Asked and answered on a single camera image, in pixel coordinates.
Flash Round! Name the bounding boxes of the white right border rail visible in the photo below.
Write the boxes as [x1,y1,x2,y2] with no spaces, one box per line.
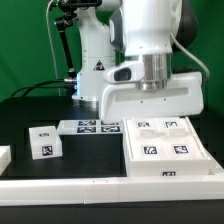
[199,145,224,175]

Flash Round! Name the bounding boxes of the black cables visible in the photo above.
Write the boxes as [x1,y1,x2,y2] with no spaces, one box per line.
[10,78,78,98]

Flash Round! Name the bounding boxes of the white cabinet body box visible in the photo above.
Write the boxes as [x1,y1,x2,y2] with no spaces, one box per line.
[123,117,208,177]

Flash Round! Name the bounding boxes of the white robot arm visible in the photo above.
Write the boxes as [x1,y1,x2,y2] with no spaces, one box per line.
[58,0,204,122]

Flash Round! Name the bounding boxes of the white cabinet door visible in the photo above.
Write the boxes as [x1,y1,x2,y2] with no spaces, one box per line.
[164,118,204,160]
[126,119,166,161]

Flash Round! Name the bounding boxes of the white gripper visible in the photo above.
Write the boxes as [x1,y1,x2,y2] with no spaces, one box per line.
[99,72,204,122]

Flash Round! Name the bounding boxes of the white flat top panel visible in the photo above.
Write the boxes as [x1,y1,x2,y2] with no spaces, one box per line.
[57,119,123,135]

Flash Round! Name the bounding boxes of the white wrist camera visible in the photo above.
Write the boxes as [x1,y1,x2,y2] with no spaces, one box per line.
[103,61,145,84]

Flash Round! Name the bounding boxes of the small white cube block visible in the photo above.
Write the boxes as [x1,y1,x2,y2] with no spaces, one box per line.
[29,126,63,160]

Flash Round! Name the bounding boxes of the grey thin cable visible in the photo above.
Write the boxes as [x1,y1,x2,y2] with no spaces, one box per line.
[45,0,62,97]

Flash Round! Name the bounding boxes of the white left border piece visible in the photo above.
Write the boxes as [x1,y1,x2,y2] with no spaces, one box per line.
[0,146,11,176]

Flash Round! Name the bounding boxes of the white front border rail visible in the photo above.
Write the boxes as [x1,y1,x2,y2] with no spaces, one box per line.
[0,174,224,206]

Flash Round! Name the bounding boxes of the white border rail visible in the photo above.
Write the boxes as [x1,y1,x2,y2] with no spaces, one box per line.
[199,145,224,175]
[0,174,224,206]

